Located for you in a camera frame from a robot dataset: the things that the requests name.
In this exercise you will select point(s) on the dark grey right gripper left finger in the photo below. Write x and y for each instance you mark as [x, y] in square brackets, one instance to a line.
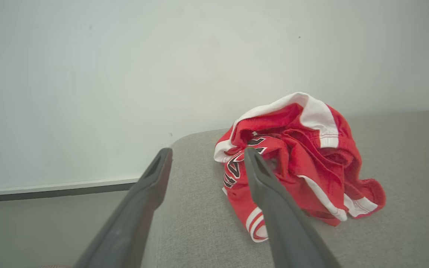
[125, 230]

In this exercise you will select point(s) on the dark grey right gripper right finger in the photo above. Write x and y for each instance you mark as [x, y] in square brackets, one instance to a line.
[289, 230]

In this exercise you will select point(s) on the red white sports jersey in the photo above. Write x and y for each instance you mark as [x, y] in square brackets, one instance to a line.
[311, 160]

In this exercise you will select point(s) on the white grey baseboard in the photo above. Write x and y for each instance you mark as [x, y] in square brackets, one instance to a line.
[50, 190]

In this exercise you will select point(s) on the grey fabric sofa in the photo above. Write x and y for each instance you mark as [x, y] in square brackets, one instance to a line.
[385, 242]

